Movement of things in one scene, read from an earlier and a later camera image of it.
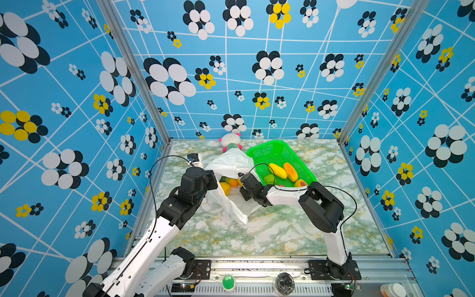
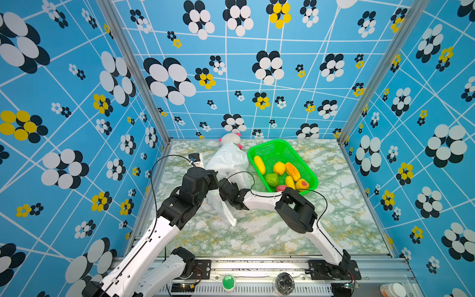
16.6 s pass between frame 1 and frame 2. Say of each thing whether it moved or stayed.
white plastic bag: moved
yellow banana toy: moved
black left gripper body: stayed
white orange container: stayed
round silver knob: stayed
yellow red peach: stayed
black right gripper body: moved
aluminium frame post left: stayed
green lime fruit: stayed
